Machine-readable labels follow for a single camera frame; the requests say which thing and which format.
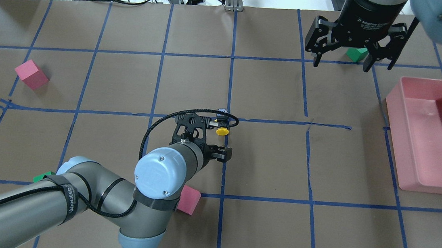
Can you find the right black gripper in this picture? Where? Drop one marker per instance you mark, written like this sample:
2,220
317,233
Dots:
368,14

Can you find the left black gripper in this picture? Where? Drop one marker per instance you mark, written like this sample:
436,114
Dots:
216,152

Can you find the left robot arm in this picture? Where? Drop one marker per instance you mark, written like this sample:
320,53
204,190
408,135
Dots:
173,150

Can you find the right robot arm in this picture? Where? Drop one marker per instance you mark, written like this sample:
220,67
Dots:
427,13

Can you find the green cube near bin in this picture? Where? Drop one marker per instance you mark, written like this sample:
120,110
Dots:
357,55

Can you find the pink cube centre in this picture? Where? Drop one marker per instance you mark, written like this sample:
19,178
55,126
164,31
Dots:
189,199

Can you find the pink cube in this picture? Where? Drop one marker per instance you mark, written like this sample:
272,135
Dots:
32,75
189,199

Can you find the pink plastic bin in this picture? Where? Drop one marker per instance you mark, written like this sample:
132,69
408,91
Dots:
415,115

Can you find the green cube near left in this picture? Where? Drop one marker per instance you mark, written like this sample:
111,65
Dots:
42,176

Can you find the pink cube near left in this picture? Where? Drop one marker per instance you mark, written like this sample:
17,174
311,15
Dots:
32,75

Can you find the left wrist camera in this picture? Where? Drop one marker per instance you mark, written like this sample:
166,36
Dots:
193,123

